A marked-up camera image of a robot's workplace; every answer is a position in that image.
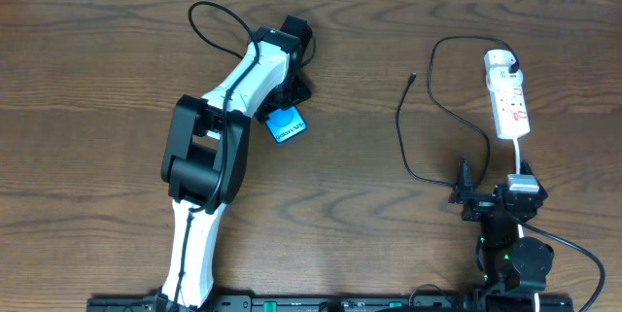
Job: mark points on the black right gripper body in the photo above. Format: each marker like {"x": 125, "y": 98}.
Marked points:
{"x": 484, "y": 199}

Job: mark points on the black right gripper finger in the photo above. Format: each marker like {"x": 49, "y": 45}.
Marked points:
{"x": 526, "y": 172}
{"x": 463, "y": 187}

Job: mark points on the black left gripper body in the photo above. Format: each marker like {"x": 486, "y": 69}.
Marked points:
{"x": 290, "y": 96}

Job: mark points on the blue Galaxy smartphone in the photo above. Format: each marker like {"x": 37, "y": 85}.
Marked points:
{"x": 285, "y": 124}

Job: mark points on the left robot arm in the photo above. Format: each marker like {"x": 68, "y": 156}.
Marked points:
{"x": 206, "y": 153}

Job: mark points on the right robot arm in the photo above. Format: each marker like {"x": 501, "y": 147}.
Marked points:
{"x": 514, "y": 265}

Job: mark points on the white USB charger adapter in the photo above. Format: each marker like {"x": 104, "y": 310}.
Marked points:
{"x": 502, "y": 70}

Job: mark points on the white power strip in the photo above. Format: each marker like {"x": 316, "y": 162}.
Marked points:
{"x": 510, "y": 113}

